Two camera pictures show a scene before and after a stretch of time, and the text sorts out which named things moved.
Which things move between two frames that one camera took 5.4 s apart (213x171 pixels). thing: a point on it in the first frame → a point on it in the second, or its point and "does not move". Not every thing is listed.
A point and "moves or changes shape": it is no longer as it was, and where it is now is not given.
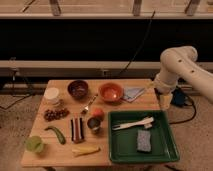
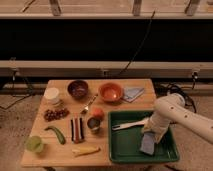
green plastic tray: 140,136 does not move
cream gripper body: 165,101 → 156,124
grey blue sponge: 144,140 moves or changes shape
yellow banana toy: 85,150 does not move
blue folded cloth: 130,94 does not move
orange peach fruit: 98,113 does not move
